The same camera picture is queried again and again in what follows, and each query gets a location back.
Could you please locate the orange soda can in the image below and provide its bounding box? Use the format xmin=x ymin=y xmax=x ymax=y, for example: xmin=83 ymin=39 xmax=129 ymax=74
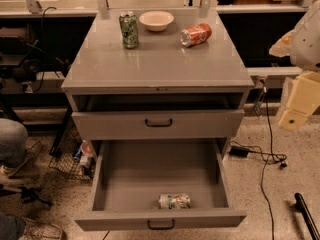
xmin=180 ymin=23 xmax=212 ymax=47

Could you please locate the grey drawer cabinet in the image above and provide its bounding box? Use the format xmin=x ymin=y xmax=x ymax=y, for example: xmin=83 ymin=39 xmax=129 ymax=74
xmin=62 ymin=8 xmax=253 ymax=150

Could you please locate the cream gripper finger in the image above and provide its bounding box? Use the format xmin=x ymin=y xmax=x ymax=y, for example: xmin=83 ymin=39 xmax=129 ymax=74
xmin=269 ymin=30 xmax=295 ymax=58
xmin=278 ymin=71 xmax=320 ymax=131

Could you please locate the black power cable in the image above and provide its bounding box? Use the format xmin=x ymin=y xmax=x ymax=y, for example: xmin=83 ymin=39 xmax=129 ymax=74
xmin=228 ymin=80 xmax=288 ymax=240

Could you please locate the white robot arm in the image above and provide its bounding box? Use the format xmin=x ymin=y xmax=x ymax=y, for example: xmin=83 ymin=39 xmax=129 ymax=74
xmin=269 ymin=1 xmax=320 ymax=131

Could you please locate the open grey lower drawer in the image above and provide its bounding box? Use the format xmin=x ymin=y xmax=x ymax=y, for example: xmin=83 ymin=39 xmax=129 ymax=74
xmin=75 ymin=139 xmax=246 ymax=231

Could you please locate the blue can in basket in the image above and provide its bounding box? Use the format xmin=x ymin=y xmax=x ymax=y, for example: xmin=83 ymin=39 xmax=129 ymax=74
xmin=72 ymin=147 xmax=82 ymax=162

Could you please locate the green soda can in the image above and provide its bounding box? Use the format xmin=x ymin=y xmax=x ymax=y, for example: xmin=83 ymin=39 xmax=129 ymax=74
xmin=119 ymin=11 xmax=139 ymax=49

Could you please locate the white green 7up can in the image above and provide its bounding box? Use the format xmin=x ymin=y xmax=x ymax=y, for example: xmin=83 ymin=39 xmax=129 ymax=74
xmin=158 ymin=193 xmax=191 ymax=209

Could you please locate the black power adapter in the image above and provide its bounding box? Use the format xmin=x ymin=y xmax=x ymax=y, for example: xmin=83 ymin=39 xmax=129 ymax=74
xmin=229 ymin=146 xmax=249 ymax=158

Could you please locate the white sneaker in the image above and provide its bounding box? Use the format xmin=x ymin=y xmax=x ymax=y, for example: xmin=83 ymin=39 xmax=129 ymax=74
xmin=0 ymin=140 xmax=44 ymax=179

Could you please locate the black pole on floor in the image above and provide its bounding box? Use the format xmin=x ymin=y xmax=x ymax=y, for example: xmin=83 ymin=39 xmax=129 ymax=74
xmin=294 ymin=193 xmax=320 ymax=240

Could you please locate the white bowl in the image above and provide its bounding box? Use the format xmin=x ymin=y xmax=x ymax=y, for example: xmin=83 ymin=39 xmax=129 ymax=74
xmin=139 ymin=11 xmax=174 ymax=32

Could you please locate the black wire basket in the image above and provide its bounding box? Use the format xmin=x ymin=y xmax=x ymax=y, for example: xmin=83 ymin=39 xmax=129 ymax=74
xmin=48 ymin=123 xmax=95 ymax=182

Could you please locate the closed grey upper drawer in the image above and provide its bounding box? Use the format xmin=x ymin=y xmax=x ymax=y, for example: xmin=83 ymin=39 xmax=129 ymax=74
xmin=72 ymin=110 xmax=244 ymax=140

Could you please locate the person leg in jeans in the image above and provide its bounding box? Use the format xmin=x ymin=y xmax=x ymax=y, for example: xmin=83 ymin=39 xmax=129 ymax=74
xmin=0 ymin=118 xmax=28 ymax=163

